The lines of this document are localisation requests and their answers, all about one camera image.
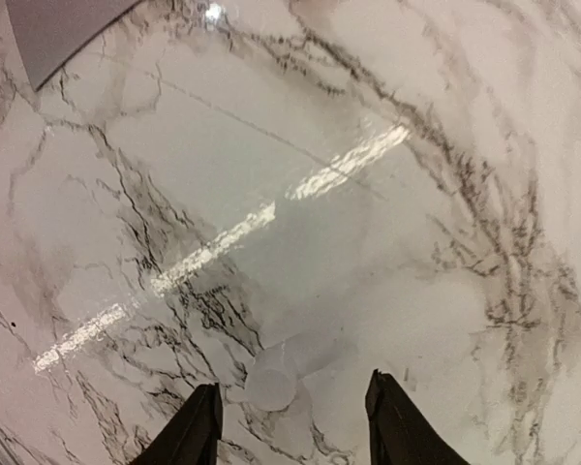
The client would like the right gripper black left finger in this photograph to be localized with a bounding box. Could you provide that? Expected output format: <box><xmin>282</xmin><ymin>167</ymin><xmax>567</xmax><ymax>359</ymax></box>
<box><xmin>132</xmin><ymin>384</ymin><xmax>223</xmax><ymax>465</ymax></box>

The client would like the translucent glue stick cap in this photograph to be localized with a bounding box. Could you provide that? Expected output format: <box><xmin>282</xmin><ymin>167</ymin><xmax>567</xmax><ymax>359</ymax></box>
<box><xmin>245</xmin><ymin>332</ymin><xmax>340</xmax><ymax>412</ymax></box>

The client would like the grey paper envelope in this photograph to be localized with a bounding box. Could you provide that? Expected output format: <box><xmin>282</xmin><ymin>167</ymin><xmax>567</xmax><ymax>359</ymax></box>
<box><xmin>6</xmin><ymin>0</ymin><xmax>138</xmax><ymax>90</ymax></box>

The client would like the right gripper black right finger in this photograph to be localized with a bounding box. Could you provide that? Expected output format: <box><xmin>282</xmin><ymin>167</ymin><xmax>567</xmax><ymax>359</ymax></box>
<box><xmin>365</xmin><ymin>370</ymin><xmax>468</xmax><ymax>465</ymax></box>

